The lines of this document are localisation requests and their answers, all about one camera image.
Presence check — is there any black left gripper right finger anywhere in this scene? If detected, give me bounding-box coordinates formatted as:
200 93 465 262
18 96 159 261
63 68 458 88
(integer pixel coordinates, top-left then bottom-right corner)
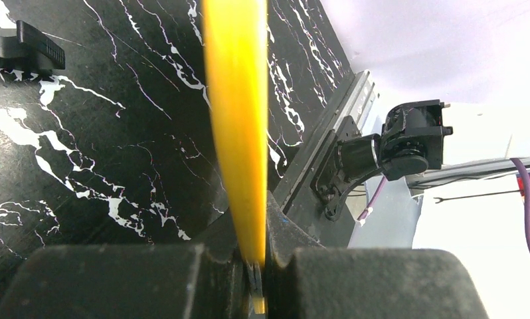
263 194 488 318

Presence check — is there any yellow-framed whiteboard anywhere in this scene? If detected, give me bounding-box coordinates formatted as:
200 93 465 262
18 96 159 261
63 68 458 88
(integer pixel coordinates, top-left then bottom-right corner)
202 1 268 314

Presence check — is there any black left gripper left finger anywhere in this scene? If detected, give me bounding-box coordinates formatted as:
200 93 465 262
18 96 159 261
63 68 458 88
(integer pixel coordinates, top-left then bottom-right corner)
0 213 248 318

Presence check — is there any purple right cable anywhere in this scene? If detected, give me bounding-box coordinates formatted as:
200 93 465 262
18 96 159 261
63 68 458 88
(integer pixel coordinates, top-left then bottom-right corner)
356 158 530 279

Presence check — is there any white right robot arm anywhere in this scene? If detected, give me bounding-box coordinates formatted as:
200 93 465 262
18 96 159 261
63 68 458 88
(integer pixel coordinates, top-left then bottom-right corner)
0 21 453 221

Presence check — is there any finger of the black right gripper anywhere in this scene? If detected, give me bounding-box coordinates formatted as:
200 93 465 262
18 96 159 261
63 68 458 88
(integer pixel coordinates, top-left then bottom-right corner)
0 20 66 73

